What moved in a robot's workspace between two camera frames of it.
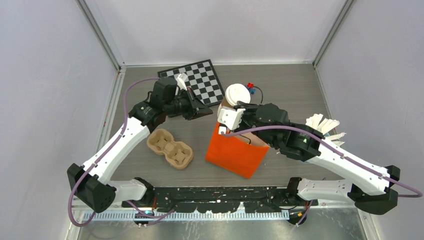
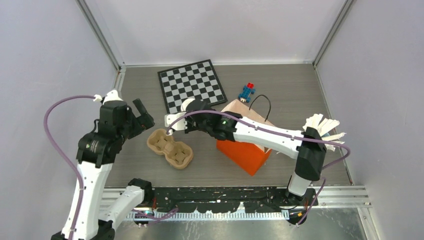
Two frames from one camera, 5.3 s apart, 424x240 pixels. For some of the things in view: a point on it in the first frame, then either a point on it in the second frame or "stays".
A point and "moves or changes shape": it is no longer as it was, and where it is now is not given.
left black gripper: x=200 y=110 to x=144 y=121
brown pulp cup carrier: x=178 y=154 stays
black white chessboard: x=202 y=79 stays
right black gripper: x=249 y=108 to x=189 y=128
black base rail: x=221 y=199 stays
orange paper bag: x=234 y=155 moves or changes shape
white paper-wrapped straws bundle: x=314 y=121 stays
